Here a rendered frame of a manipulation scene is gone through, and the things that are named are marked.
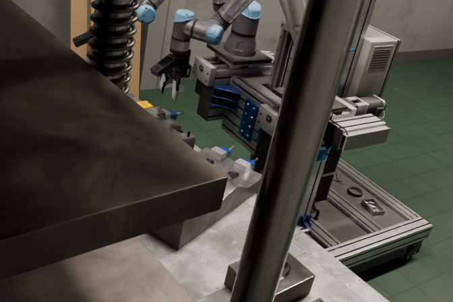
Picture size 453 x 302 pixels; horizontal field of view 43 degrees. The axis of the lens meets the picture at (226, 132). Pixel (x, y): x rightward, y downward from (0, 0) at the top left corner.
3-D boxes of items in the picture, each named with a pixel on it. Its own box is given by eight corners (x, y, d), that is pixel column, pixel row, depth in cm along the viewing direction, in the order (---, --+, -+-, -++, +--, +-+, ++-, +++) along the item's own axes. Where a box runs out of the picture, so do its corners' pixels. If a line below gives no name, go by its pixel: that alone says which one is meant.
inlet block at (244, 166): (250, 162, 220) (253, 149, 218) (261, 167, 218) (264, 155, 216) (232, 173, 210) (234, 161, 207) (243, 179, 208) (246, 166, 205)
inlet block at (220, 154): (226, 150, 225) (229, 138, 222) (237, 155, 223) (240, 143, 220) (207, 161, 214) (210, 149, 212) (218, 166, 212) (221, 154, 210)
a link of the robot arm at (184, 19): (193, 17, 216) (172, 10, 218) (188, 44, 221) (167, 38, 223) (199, 12, 223) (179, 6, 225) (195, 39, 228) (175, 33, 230)
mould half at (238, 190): (203, 159, 221) (209, 133, 216) (261, 188, 210) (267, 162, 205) (112, 211, 182) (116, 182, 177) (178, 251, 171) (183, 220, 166)
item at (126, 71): (111, 116, 109) (130, -51, 95) (135, 137, 104) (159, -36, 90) (69, 123, 104) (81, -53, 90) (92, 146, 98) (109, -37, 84)
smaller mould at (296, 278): (274, 262, 175) (279, 244, 171) (309, 294, 165) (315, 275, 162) (223, 284, 162) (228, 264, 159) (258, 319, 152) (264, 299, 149)
